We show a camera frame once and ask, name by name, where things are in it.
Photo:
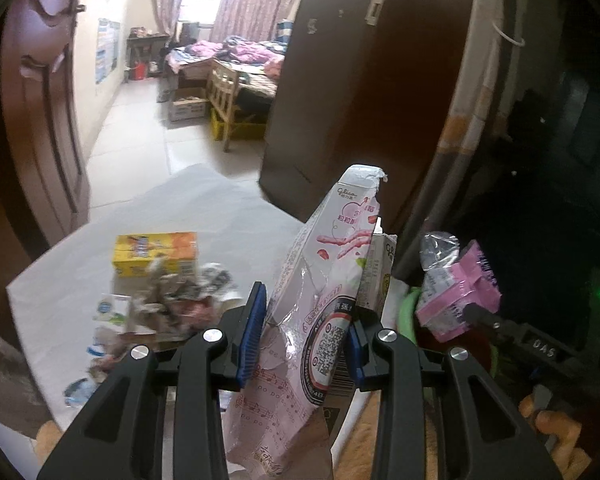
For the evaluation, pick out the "torn pink snack box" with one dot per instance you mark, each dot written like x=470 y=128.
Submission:
x=305 y=270

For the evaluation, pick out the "grey patterned cloth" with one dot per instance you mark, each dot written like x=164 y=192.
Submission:
x=10 y=385

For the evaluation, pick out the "yellow plastic crate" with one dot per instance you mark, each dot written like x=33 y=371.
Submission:
x=245 y=130

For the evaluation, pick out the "wall poster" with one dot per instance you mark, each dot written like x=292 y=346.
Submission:
x=106 y=50

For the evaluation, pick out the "blue white plastic wrapper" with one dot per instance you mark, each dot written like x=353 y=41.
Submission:
x=80 y=392

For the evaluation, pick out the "white metal latch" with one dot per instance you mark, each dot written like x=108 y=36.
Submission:
x=378 y=0

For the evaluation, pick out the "person's right hand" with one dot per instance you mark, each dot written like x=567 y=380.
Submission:
x=560 y=430

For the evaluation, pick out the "printed paper ball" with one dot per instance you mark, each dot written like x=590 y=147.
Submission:
x=220 y=280

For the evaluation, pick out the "green-rimmed red bin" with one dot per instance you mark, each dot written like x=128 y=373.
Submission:
x=409 y=310

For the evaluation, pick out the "clear plastic wrapper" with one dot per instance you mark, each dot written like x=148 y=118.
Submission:
x=437 y=255

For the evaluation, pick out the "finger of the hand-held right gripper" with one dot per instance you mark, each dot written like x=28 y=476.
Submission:
x=485 y=320

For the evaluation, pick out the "heap of crumpled wrappers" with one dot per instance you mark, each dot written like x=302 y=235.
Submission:
x=170 y=305

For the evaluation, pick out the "dark wooden desk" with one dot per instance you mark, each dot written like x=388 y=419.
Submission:
x=147 y=42

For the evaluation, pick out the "tan plush cloth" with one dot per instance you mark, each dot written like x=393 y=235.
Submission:
x=355 y=440

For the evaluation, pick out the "white blue-green carton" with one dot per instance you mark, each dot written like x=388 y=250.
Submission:
x=111 y=310

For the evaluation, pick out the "cardboard box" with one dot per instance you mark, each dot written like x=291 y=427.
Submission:
x=187 y=107

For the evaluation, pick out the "white table cloth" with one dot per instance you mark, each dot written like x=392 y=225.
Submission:
x=205 y=210

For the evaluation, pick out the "white green carton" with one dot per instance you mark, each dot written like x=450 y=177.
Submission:
x=380 y=270

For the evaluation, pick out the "bed with pink bedding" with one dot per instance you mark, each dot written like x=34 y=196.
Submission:
x=250 y=55

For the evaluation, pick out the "small crumpled wrapper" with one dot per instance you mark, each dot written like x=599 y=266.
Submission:
x=105 y=357

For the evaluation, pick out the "wooden chair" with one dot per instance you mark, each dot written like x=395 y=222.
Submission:
x=223 y=85

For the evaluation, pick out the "yellow carton box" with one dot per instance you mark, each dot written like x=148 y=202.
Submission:
x=150 y=255

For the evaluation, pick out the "pink packet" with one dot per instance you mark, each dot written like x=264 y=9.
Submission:
x=460 y=305

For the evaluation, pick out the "dark brown wardrobe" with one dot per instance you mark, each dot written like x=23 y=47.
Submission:
x=370 y=100

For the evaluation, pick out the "red bucket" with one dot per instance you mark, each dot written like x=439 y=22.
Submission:
x=138 y=71

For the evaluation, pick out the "brown wooden door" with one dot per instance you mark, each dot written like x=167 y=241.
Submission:
x=45 y=110

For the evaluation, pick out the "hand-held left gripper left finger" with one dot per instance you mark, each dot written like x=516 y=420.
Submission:
x=250 y=330

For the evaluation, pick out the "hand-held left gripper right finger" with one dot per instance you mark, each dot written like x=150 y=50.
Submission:
x=354 y=360

